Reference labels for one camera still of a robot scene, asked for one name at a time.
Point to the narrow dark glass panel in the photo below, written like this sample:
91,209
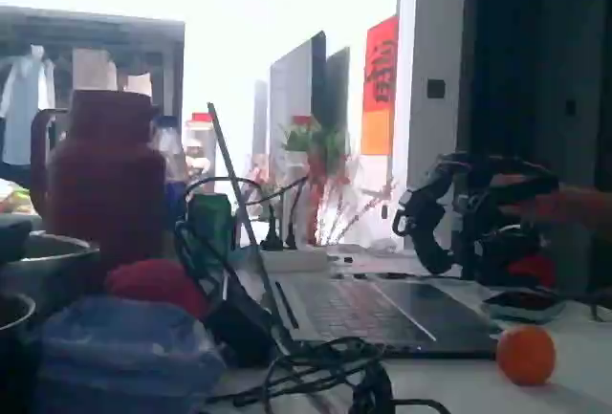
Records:
338,89

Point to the wet wipes pack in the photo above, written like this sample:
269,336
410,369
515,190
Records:
124,356

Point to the small beige paper bag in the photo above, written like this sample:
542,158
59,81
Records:
138,85

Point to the wide dark glass panel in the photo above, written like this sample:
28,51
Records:
296,84

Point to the colourful snack bag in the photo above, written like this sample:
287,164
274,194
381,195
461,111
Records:
14,199

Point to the large beige paper bag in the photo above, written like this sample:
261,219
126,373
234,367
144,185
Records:
93,70

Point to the white power strip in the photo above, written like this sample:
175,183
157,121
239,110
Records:
301,261

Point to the black leader arm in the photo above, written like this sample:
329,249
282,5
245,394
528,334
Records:
432,254

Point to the red fabric pouch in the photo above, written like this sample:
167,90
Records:
158,280

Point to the small black power adapter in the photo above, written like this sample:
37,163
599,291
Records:
239,333

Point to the red calligraphy banner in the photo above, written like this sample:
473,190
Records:
380,74

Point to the dark red thermos jug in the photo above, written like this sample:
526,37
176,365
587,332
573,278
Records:
105,184

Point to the clear bottle blue cap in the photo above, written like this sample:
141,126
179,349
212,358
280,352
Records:
169,151

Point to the red flower plant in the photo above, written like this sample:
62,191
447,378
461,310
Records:
315,146

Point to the jar with red lid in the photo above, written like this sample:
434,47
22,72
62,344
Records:
200,146

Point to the orange fruit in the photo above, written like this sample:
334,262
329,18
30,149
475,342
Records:
526,354

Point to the dark wooden shelf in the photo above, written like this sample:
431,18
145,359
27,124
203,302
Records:
95,27

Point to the black smartphone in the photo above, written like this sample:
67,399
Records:
523,304

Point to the silver laptop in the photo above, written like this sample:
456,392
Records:
382,309

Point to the green can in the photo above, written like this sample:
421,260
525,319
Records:
210,223

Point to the white hanging garment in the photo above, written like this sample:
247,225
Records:
24,98

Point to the person's right hand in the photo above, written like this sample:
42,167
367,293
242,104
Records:
569,208

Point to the black wall switch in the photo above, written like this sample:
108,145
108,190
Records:
436,88

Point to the stainless steel bowl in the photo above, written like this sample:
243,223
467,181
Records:
14,313
52,266

